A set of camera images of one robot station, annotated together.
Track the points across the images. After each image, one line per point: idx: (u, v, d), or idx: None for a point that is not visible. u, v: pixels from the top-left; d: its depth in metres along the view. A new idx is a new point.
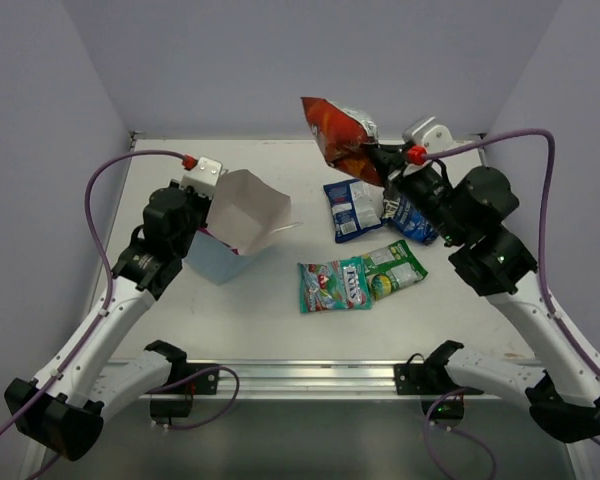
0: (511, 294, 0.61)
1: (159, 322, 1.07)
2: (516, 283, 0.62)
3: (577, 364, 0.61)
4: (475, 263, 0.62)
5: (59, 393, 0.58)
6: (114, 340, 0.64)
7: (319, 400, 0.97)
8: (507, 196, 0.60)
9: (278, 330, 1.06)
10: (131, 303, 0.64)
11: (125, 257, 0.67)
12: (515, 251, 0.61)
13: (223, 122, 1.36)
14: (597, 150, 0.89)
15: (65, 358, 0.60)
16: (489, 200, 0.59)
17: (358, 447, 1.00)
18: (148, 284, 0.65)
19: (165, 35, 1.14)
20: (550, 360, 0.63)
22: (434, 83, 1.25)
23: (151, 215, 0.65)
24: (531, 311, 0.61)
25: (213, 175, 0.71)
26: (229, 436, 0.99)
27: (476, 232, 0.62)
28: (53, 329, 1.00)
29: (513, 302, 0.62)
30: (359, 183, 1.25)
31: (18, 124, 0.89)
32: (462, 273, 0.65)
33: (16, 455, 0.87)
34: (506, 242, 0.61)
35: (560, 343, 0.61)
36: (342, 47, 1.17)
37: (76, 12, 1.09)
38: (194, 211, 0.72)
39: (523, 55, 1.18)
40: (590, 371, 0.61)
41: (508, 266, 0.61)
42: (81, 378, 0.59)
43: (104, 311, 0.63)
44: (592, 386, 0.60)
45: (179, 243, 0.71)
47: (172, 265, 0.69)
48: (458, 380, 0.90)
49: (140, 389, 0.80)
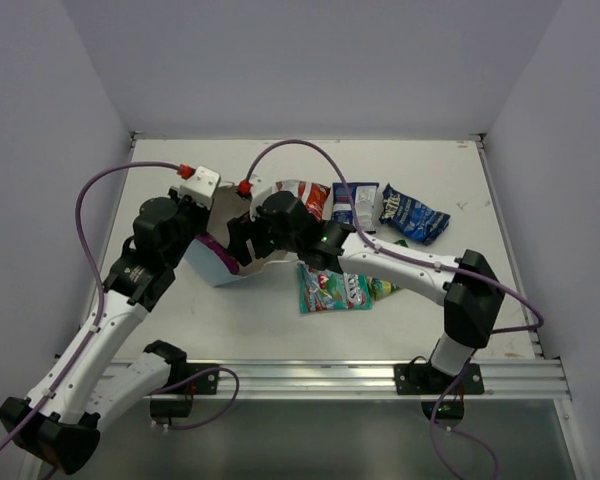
0: (341, 256, 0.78)
1: (159, 323, 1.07)
2: (342, 246, 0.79)
3: (415, 270, 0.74)
4: (316, 253, 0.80)
5: (52, 413, 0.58)
6: (107, 356, 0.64)
7: (319, 399, 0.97)
8: (290, 200, 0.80)
9: (278, 331, 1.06)
10: (123, 317, 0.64)
11: (116, 269, 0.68)
12: (334, 232, 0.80)
13: (223, 122, 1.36)
14: (595, 152, 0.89)
15: (57, 376, 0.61)
16: (278, 208, 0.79)
17: (359, 447, 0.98)
18: (140, 297, 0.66)
19: (163, 34, 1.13)
20: (407, 284, 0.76)
22: (434, 82, 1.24)
23: (142, 226, 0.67)
24: (362, 256, 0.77)
25: (210, 184, 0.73)
26: (228, 435, 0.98)
27: (295, 233, 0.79)
28: (54, 331, 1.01)
29: (350, 259, 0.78)
30: (367, 187, 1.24)
31: (17, 125, 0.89)
32: (318, 265, 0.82)
33: (15, 457, 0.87)
34: (331, 230, 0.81)
35: (400, 266, 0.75)
36: (342, 46, 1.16)
37: (75, 13, 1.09)
38: (188, 222, 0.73)
39: (525, 54, 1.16)
40: (426, 267, 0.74)
41: (334, 239, 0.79)
42: (73, 397, 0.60)
43: (95, 327, 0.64)
44: (437, 279, 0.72)
45: (172, 254, 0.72)
47: (164, 277, 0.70)
48: (446, 368, 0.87)
49: (139, 395, 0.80)
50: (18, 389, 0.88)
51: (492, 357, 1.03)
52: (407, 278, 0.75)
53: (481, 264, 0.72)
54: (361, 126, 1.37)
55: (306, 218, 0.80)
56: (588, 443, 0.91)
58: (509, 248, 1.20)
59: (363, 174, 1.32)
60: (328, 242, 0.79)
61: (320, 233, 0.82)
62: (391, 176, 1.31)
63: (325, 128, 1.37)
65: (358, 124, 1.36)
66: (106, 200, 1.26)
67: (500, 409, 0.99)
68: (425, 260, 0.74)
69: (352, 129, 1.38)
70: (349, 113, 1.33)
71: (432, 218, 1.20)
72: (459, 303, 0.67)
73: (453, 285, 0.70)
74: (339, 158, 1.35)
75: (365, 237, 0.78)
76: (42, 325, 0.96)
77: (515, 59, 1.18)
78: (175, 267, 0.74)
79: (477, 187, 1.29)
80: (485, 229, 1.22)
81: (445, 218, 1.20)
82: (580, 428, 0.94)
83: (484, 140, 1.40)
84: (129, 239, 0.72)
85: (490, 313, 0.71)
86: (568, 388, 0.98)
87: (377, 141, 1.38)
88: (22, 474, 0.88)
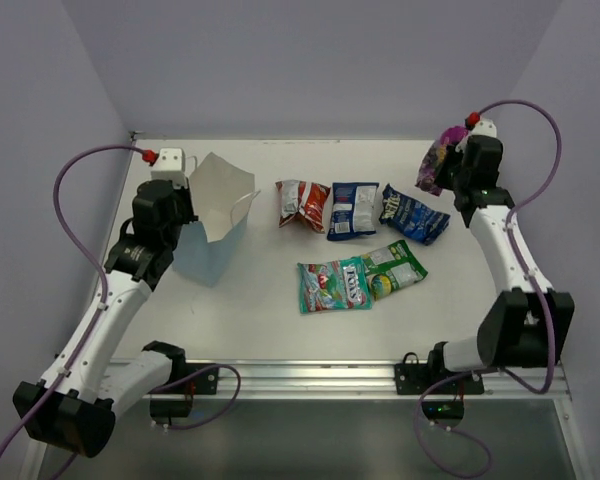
0: (478, 212, 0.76)
1: (158, 323, 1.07)
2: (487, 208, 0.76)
3: (509, 262, 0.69)
4: (466, 195, 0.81)
5: (70, 390, 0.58)
6: (115, 334, 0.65)
7: (317, 399, 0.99)
8: (493, 142, 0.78)
9: (280, 330, 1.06)
10: (129, 294, 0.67)
11: (117, 251, 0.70)
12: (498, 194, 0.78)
13: (223, 122, 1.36)
14: (596, 149, 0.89)
15: (71, 354, 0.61)
16: (476, 139, 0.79)
17: (360, 446, 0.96)
18: (144, 273, 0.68)
19: (164, 34, 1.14)
20: (496, 269, 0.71)
22: (434, 84, 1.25)
23: (141, 205, 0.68)
24: (489, 223, 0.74)
25: (176, 157, 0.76)
26: (227, 435, 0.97)
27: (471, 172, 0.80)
28: (53, 330, 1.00)
29: (481, 215, 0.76)
30: (367, 188, 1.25)
31: (20, 124, 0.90)
32: (459, 206, 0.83)
33: (11, 458, 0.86)
34: (496, 193, 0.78)
35: (506, 254, 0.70)
36: (343, 47, 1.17)
37: (76, 12, 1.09)
38: (179, 201, 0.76)
39: (524, 55, 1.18)
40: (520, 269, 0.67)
41: (490, 199, 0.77)
42: (89, 373, 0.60)
43: (103, 305, 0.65)
44: (517, 280, 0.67)
45: (169, 233, 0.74)
47: (163, 255, 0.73)
48: (447, 363, 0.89)
49: (146, 385, 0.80)
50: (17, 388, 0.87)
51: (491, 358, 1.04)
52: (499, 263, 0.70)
53: (561, 311, 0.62)
54: (362, 127, 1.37)
55: (487, 168, 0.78)
56: (592, 445, 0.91)
58: None
59: (363, 174, 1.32)
60: (482, 196, 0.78)
61: (485, 188, 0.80)
62: (390, 177, 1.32)
63: (325, 128, 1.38)
65: (358, 124, 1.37)
66: (106, 199, 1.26)
67: (500, 409, 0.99)
68: (521, 266, 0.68)
69: (352, 130, 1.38)
70: (349, 113, 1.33)
71: (432, 218, 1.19)
72: (505, 304, 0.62)
73: (518, 289, 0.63)
74: (339, 157, 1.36)
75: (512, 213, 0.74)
76: (41, 324, 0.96)
77: (514, 60, 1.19)
78: (173, 247, 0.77)
79: None
80: None
81: (445, 218, 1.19)
82: (580, 427, 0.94)
83: None
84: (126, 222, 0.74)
85: (516, 353, 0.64)
86: (568, 387, 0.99)
87: (377, 141, 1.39)
88: (22, 474, 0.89)
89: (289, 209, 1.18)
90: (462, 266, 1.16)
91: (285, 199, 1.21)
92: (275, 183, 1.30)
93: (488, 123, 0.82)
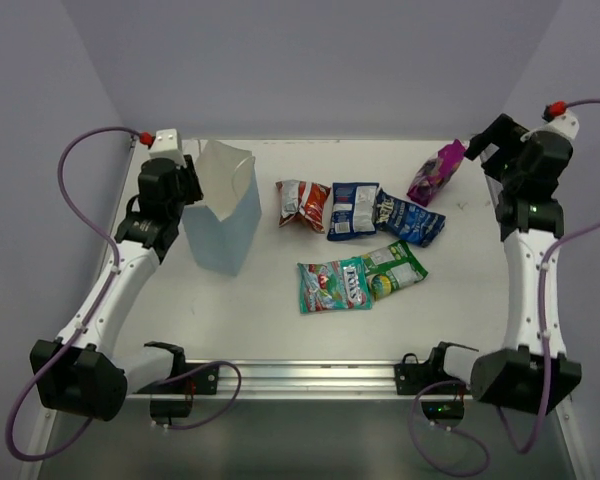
0: (519, 232, 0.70)
1: (157, 322, 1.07)
2: (530, 229, 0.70)
3: (527, 311, 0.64)
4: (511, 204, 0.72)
5: (88, 344, 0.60)
6: (127, 297, 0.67)
7: (315, 400, 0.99)
8: (562, 151, 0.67)
9: (280, 329, 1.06)
10: (141, 259, 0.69)
11: (126, 225, 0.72)
12: (543, 216, 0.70)
13: (224, 123, 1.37)
14: (596, 150, 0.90)
15: (87, 312, 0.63)
16: (540, 142, 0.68)
17: (360, 447, 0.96)
18: (153, 243, 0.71)
19: (165, 36, 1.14)
20: (515, 306, 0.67)
22: (434, 85, 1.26)
23: (147, 180, 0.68)
24: (524, 254, 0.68)
25: (172, 137, 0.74)
26: (226, 435, 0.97)
27: (526, 179, 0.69)
28: (52, 329, 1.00)
29: (517, 239, 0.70)
30: (367, 187, 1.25)
31: (22, 124, 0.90)
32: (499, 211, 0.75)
33: (11, 457, 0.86)
34: (544, 208, 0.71)
35: (528, 299, 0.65)
36: (343, 49, 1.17)
37: (78, 13, 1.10)
38: (184, 176, 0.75)
39: (523, 56, 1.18)
40: (536, 323, 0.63)
41: (537, 217, 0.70)
42: (105, 330, 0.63)
43: (116, 268, 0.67)
44: (529, 336, 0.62)
45: (174, 208, 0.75)
47: (171, 228, 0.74)
48: (446, 365, 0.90)
49: (154, 369, 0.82)
50: (16, 387, 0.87)
51: None
52: (519, 309, 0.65)
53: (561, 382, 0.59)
54: (362, 127, 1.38)
55: (544, 180, 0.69)
56: (592, 445, 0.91)
58: None
59: (363, 174, 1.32)
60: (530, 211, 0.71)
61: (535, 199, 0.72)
62: (391, 177, 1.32)
63: (325, 127, 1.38)
65: (358, 125, 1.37)
66: (106, 199, 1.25)
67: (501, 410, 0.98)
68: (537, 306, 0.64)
69: (352, 129, 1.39)
70: (349, 114, 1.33)
71: (427, 219, 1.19)
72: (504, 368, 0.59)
73: (525, 350, 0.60)
74: (339, 157, 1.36)
75: (552, 246, 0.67)
76: (40, 323, 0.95)
77: (513, 61, 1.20)
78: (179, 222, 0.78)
79: (476, 187, 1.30)
80: (485, 229, 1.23)
81: (441, 218, 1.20)
82: (580, 428, 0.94)
83: None
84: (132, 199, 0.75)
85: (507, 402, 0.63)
86: None
87: (377, 141, 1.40)
88: None
89: (289, 209, 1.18)
90: (462, 266, 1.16)
91: (284, 199, 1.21)
92: (275, 183, 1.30)
93: (571, 118, 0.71)
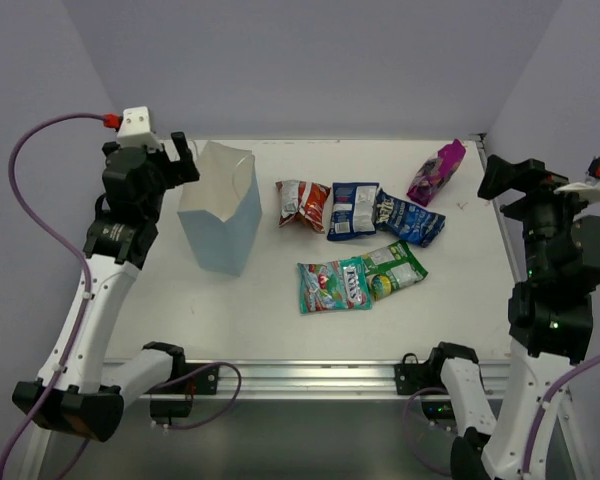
0: (530, 354, 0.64)
1: (157, 324, 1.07)
2: (541, 354, 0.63)
3: (514, 445, 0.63)
4: (529, 306, 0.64)
5: (69, 385, 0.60)
6: (106, 320, 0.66)
7: (317, 399, 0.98)
8: None
9: (280, 329, 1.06)
10: (114, 279, 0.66)
11: (95, 232, 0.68)
12: (563, 335, 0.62)
13: (224, 123, 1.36)
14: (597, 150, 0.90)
15: (64, 350, 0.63)
16: (581, 245, 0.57)
17: (359, 446, 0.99)
18: (127, 254, 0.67)
19: (164, 36, 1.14)
20: (502, 425, 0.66)
22: (434, 85, 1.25)
23: (113, 179, 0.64)
24: (526, 383, 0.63)
25: (142, 118, 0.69)
26: (228, 434, 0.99)
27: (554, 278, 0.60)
28: (52, 330, 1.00)
29: (526, 360, 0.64)
30: (367, 187, 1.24)
31: (19, 123, 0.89)
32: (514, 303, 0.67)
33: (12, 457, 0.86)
34: (569, 319, 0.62)
35: (519, 430, 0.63)
36: (342, 48, 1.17)
37: (76, 13, 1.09)
38: (158, 170, 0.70)
39: (523, 55, 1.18)
40: (520, 459, 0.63)
41: (557, 333, 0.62)
42: (85, 365, 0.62)
43: (89, 295, 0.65)
44: (508, 469, 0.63)
45: (149, 205, 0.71)
47: (146, 229, 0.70)
48: (445, 376, 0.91)
49: (149, 375, 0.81)
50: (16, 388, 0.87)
51: (493, 357, 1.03)
52: (507, 437, 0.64)
53: None
54: (362, 127, 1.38)
55: (574, 286, 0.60)
56: (592, 445, 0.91)
58: (509, 247, 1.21)
59: (364, 174, 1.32)
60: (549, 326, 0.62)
61: (560, 301, 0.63)
62: (391, 177, 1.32)
63: (325, 127, 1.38)
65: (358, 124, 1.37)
66: None
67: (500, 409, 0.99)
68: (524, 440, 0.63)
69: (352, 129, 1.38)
70: (349, 113, 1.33)
71: (427, 219, 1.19)
72: None
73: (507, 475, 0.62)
74: (339, 157, 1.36)
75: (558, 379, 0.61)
76: (39, 324, 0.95)
77: (513, 60, 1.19)
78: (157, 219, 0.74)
79: (476, 187, 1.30)
80: (485, 229, 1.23)
81: (441, 218, 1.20)
82: (580, 427, 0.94)
83: (484, 140, 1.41)
84: (101, 197, 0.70)
85: None
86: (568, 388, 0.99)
87: (377, 141, 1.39)
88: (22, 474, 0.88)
89: (289, 208, 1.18)
90: (462, 266, 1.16)
91: (284, 199, 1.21)
92: (275, 183, 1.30)
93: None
